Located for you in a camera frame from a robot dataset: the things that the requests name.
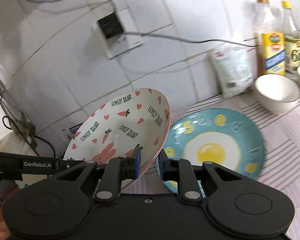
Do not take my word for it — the pink Lovely Bear plate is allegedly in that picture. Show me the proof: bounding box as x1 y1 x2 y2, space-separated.
64 88 171 175

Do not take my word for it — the blue fried egg plate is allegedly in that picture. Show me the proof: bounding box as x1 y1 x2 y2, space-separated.
164 108 266 179

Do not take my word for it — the large white ribbed bowl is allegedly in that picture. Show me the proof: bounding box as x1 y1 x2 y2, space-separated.
255 74 300 114

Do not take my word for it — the white appliance at left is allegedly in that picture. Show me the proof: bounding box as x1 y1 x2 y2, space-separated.
0 129 53 156

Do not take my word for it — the striped table mat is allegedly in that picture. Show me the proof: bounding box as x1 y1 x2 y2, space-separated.
124 89 300 238

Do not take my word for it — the white salt bag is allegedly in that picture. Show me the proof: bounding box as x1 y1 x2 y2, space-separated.
210 43 254 98

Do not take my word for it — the black power adapter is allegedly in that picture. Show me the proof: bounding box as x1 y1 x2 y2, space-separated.
97 12 125 40

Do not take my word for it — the yellow label cooking wine bottle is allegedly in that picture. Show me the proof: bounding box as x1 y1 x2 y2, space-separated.
253 0 286 76

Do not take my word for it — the white vinegar bottle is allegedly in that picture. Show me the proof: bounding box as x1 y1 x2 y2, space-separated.
281 1 300 80

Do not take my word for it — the white wall socket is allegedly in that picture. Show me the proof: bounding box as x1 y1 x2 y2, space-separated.
92 9 143 59

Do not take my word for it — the black power cable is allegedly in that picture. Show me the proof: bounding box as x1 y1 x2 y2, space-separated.
14 0 261 75

